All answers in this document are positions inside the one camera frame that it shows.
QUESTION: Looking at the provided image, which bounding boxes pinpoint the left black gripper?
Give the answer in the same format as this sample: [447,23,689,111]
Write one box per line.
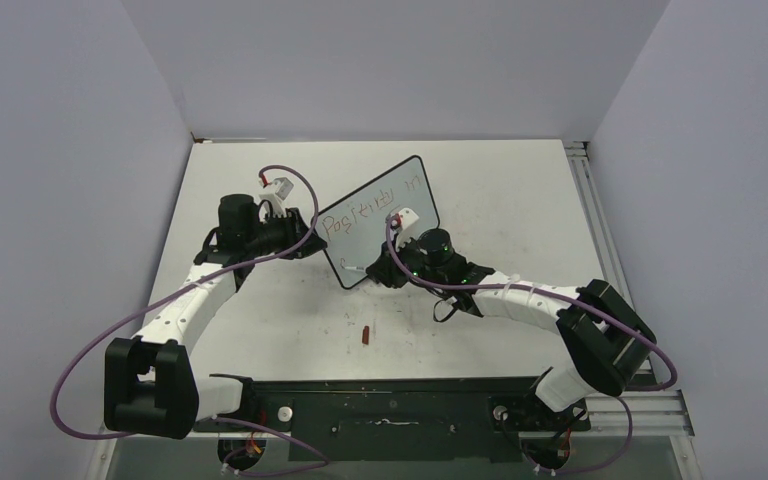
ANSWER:
[245,207,326,260]

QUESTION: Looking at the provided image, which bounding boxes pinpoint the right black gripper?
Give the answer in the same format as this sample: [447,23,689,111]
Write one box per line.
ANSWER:
[369,231,446,288]

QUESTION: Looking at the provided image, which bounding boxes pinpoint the small black-framed whiteboard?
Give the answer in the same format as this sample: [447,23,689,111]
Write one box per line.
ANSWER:
[316,155,441,290]

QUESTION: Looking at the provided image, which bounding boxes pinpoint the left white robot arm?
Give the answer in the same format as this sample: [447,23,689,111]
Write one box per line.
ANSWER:
[104,194,327,439]

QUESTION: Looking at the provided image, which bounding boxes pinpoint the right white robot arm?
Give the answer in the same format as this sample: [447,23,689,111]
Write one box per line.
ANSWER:
[365,229,657,428]

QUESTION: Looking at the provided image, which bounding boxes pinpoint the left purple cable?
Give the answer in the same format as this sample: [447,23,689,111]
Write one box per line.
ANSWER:
[49,164,331,478]

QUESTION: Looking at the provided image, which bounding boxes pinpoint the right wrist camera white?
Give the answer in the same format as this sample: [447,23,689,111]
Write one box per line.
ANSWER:
[387,208,420,232]

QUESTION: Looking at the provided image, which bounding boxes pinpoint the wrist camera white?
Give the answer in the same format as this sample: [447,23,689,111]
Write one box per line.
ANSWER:
[258,177,294,217]
[387,208,420,232]

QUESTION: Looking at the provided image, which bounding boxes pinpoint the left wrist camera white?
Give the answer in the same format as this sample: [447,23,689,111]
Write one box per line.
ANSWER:
[258,177,294,217]

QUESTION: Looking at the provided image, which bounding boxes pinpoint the aluminium frame rail right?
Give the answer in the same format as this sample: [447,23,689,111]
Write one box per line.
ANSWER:
[562,140,654,376]

